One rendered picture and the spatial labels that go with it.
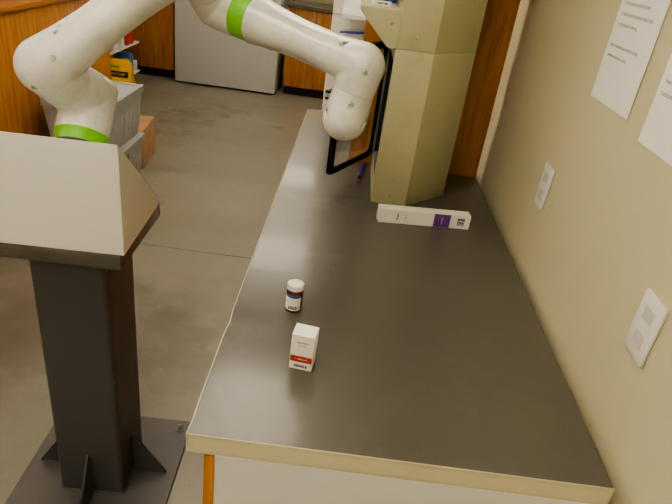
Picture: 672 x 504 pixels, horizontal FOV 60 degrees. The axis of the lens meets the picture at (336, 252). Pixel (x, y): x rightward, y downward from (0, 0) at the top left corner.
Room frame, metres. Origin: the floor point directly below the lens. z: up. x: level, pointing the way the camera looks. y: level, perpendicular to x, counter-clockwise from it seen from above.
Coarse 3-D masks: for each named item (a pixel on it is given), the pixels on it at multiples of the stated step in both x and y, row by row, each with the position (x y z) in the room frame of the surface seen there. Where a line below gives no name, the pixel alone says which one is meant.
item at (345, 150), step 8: (376, 96) 1.98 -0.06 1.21; (368, 120) 1.95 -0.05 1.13; (368, 128) 1.96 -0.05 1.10; (360, 136) 1.92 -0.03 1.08; (368, 136) 1.97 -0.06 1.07; (336, 144) 1.77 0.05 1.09; (344, 144) 1.82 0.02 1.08; (352, 144) 1.87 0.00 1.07; (360, 144) 1.92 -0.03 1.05; (368, 144) 1.98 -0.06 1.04; (328, 152) 1.74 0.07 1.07; (336, 152) 1.78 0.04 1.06; (344, 152) 1.83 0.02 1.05; (352, 152) 1.88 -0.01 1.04; (360, 152) 1.93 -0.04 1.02; (328, 160) 1.74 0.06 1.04; (336, 160) 1.78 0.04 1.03; (344, 160) 1.83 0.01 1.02; (328, 168) 1.74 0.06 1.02
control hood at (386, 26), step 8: (368, 0) 1.88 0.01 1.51; (368, 8) 1.70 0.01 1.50; (376, 8) 1.70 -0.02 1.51; (384, 8) 1.71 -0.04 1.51; (392, 8) 1.73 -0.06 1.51; (368, 16) 1.70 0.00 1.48; (376, 16) 1.70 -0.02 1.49; (384, 16) 1.70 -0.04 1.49; (392, 16) 1.70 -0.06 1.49; (400, 16) 1.71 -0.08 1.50; (376, 24) 1.70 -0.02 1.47; (384, 24) 1.70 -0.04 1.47; (392, 24) 1.70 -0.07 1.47; (376, 32) 1.71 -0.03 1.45; (384, 32) 1.70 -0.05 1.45; (392, 32) 1.70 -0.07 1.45; (384, 40) 1.70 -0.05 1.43; (392, 40) 1.70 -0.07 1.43
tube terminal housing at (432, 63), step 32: (416, 0) 1.70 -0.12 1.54; (448, 0) 1.72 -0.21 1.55; (480, 0) 1.82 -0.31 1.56; (416, 32) 1.70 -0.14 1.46; (448, 32) 1.74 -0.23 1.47; (416, 64) 1.70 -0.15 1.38; (448, 64) 1.76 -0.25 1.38; (416, 96) 1.71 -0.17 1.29; (448, 96) 1.78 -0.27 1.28; (384, 128) 1.70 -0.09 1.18; (416, 128) 1.71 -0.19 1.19; (448, 128) 1.81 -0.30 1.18; (384, 160) 1.70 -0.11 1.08; (416, 160) 1.72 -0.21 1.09; (448, 160) 1.84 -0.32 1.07; (384, 192) 1.70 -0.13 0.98; (416, 192) 1.74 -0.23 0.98
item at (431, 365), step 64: (320, 128) 2.42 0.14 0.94; (320, 192) 1.72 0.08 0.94; (448, 192) 1.88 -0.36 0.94; (256, 256) 1.26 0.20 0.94; (320, 256) 1.30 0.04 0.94; (384, 256) 1.35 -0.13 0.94; (448, 256) 1.40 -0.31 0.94; (256, 320) 0.99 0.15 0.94; (320, 320) 1.02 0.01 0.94; (384, 320) 1.06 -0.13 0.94; (448, 320) 1.09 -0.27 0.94; (512, 320) 1.13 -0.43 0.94; (256, 384) 0.80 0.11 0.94; (320, 384) 0.82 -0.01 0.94; (384, 384) 0.85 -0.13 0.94; (448, 384) 0.87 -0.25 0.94; (512, 384) 0.90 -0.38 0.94; (192, 448) 0.66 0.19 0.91; (256, 448) 0.66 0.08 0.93; (320, 448) 0.67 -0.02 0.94; (384, 448) 0.69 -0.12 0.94; (448, 448) 0.71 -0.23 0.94; (512, 448) 0.73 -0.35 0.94; (576, 448) 0.75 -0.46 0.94
